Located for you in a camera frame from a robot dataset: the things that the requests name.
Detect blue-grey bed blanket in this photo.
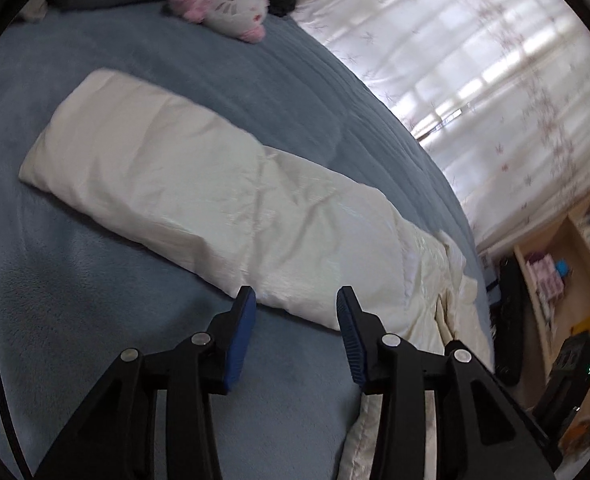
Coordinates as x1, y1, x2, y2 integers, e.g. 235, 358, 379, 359
0, 7, 476, 480

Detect black bag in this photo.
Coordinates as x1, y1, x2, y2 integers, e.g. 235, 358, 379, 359
490, 256, 526, 387

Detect white floral sheer curtain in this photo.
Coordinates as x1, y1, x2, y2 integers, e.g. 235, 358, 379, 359
290, 0, 590, 251

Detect cream white puffer jacket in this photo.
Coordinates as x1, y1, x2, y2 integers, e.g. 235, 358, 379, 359
19, 67, 496, 480

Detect pink boxes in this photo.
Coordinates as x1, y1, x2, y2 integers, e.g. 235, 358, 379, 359
525, 254, 566, 301

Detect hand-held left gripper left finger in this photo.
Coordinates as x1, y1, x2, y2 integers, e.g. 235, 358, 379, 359
34, 286, 258, 480

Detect pink white cat plush toy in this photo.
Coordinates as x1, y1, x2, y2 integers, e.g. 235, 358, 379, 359
164, 0, 270, 45

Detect black cable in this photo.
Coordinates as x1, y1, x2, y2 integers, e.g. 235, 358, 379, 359
0, 305, 33, 480

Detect light wooden shelf unit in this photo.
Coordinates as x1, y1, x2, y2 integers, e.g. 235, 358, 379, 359
478, 170, 590, 461

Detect black device with green light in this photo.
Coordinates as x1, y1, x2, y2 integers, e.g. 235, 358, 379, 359
532, 330, 590, 441

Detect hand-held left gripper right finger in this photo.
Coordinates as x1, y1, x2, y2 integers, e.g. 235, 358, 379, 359
336, 286, 563, 480

